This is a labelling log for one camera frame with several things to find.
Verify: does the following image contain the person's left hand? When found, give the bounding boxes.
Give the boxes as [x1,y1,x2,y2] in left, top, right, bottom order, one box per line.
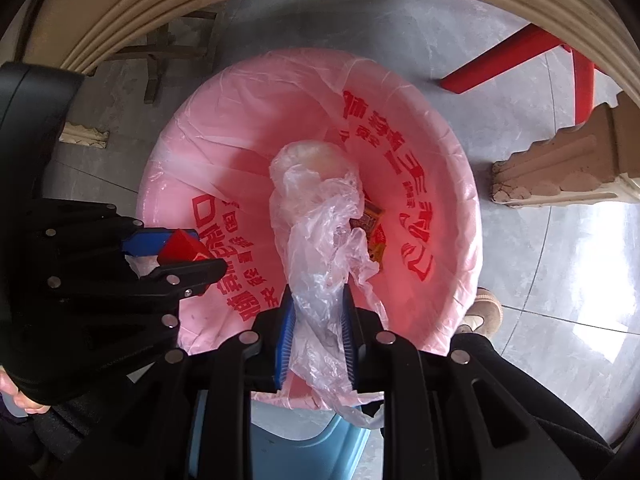
[0,365,53,417]

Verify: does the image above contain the light blue plastic bin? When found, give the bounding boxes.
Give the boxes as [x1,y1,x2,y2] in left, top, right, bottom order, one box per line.
[192,390,385,480]

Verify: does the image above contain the clear plastic bag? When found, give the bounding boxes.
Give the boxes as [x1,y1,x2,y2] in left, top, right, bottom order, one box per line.
[269,141,386,428]

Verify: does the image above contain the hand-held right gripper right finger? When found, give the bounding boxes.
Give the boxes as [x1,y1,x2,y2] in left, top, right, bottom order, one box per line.
[340,284,566,480]

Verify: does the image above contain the pink plastic bin liner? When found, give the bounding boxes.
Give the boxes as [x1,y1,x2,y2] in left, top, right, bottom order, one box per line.
[135,47,483,411]

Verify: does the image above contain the small red box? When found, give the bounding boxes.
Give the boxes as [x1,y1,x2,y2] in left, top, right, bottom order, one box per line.
[157,228,211,264]

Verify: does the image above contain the person's beige shoe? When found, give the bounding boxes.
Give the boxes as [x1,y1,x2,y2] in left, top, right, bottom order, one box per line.
[455,287,503,336]

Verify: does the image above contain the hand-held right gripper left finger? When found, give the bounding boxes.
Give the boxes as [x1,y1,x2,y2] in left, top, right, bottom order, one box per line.
[87,285,297,480]

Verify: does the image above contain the red yellow snack box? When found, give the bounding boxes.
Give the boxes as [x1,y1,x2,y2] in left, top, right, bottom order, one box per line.
[350,199,387,263]

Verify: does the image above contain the red plastic chair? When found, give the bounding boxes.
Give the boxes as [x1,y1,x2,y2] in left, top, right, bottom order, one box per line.
[440,25,596,126]

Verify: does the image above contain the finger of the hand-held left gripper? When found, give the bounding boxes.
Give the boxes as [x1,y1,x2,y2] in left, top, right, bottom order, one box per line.
[25,199,186,261]
[45,257,226,361]

